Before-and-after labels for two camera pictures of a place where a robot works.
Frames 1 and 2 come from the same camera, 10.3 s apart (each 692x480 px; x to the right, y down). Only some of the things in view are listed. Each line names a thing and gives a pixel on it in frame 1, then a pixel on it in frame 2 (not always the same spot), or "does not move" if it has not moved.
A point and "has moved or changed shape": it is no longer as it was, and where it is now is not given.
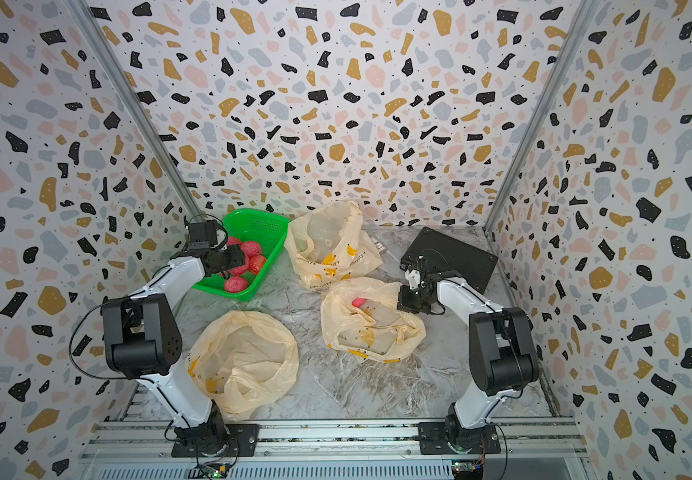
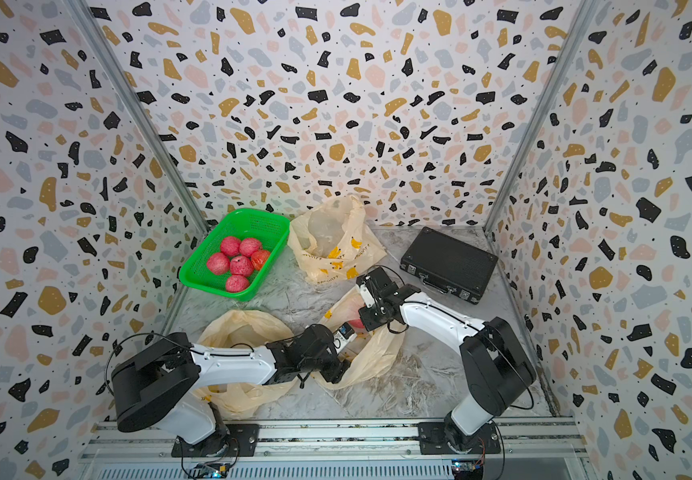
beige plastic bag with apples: (240, 358) does not move
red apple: (239, 270) does not move
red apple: (251, 248) does not move
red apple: (236, 284) does not move
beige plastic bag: (361, 316) has moved or changed shape
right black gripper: (402, 302) to (368, 324)
